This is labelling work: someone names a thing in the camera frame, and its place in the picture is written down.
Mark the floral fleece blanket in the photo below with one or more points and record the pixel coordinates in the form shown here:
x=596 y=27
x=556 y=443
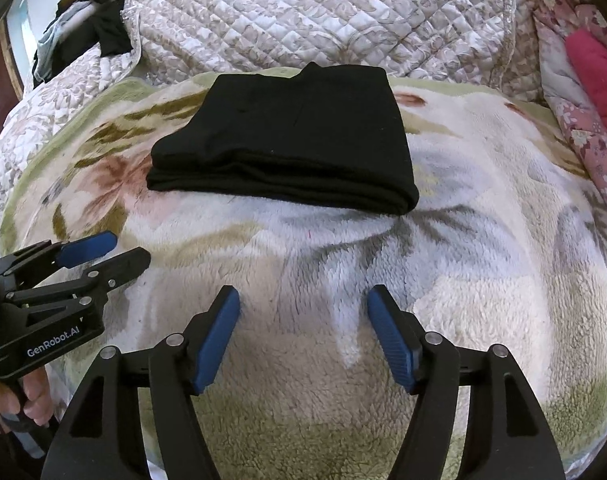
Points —
x=433 y=280

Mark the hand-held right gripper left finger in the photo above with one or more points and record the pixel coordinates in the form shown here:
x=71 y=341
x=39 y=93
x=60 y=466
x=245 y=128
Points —
x=216 y=340

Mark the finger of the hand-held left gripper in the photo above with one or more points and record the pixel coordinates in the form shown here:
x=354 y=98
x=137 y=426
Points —
x=83 y=250
x=118 y=267

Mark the red pillow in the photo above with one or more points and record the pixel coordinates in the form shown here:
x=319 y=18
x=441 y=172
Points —
x=598 y=75

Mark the person's left hand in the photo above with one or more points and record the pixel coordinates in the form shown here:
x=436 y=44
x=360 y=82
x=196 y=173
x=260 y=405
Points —
x=36 y=395

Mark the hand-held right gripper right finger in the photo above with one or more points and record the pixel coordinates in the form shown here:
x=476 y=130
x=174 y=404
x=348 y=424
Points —
x=393 y=340

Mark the pink floral quilt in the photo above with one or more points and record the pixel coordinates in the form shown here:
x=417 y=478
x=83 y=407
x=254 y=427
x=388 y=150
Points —
x=578 y=125

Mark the pile of dark clothes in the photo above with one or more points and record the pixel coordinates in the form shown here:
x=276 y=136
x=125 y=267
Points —
x=83 y=30

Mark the brown wooden frame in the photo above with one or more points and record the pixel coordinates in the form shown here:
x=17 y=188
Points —
x=11 y=60

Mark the black pants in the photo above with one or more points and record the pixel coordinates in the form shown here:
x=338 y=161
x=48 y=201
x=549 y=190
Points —
x=293 y=145

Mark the white quilted floral bedspread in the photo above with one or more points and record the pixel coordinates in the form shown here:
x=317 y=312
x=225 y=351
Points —
x=308 y=15

